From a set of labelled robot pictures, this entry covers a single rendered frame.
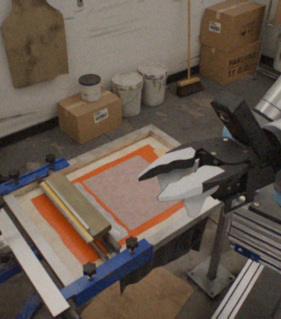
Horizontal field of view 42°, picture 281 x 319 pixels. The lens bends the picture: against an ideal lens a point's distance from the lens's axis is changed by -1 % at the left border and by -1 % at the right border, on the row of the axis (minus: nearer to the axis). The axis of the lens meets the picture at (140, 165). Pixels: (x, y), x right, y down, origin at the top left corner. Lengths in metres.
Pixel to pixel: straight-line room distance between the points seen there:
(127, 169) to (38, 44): 1.88
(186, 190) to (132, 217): 0.96
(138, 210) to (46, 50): 2.12
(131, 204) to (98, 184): 0.18
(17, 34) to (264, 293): 2.51
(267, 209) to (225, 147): 0.56
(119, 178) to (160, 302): 0.96
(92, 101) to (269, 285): 2.17
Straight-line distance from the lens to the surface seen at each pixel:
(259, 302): 2.14
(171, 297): 2.29
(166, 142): 1.71
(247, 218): 1.17
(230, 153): 0.50
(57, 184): 1.41
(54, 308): 1.10
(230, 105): 0.47
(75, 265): 1.28
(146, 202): 1.45
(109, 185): 1.52
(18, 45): 3.17
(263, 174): 0.57
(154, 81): 3.77
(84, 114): 3.27
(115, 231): 1.34
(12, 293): 2.44
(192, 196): 0.46
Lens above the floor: 1.98
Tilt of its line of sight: 39 degrees down
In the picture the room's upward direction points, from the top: straight up
